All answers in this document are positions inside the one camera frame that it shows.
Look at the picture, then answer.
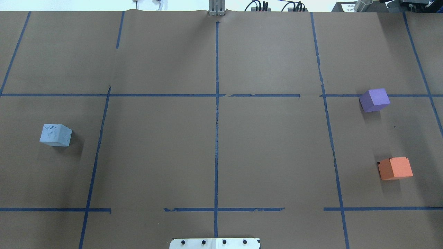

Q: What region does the light blue foam block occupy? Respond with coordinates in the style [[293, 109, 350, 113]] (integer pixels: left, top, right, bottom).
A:
[[39, 123, 73, 147]]

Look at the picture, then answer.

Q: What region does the purple foam block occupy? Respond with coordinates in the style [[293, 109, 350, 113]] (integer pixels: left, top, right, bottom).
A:
[[359, 88, 391, 112]]

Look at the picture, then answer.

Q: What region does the orange foam block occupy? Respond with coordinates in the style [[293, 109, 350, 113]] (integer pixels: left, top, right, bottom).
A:
[[378, 157, 413, 180]]

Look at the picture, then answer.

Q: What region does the brown paper table cover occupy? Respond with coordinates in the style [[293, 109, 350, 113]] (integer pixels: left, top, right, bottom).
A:
[[1, 10, 442, 249]]

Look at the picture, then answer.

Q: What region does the black power strip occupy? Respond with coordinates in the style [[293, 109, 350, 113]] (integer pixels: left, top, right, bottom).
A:
[[285, 1, 308, 12], [245, 0, 271, 12]]

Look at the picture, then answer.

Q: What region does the silver metal cup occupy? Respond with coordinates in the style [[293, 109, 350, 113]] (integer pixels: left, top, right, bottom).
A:
[[353, 0, 373, 12]]

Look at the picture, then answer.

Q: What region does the aluminium frame post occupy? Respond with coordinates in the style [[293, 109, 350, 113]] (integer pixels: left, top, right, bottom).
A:
[[208, 0, 226, 16]]

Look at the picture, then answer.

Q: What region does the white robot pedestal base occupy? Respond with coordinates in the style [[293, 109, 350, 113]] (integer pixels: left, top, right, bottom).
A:
[[169, 238, 261, 249]]

